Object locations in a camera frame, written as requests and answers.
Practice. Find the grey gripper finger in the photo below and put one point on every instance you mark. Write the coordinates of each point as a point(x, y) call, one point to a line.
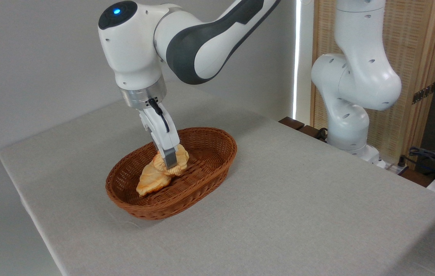
point(169, 153)

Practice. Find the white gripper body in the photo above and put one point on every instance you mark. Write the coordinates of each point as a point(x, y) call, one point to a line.
point(156, 124)

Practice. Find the round golden bread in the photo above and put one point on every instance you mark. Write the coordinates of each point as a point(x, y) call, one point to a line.
point(182, 159)

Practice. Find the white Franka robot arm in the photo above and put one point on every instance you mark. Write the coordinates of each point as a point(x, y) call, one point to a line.
point(355, 76)

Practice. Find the long golden bread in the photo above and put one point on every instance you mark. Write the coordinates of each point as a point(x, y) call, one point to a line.
point(152, 180)

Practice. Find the brown wicker basket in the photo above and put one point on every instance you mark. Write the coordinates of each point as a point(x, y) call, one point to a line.
point(209, 161)

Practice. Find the dark wooden board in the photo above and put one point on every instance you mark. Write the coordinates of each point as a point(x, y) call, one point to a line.
point(291, 123)
point(309, 131)

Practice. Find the metal screen hinge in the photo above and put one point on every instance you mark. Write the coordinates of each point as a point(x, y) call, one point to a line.
point(424, 93)

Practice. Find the bamboo folding screen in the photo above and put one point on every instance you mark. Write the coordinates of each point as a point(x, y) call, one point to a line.
point(412, 46)

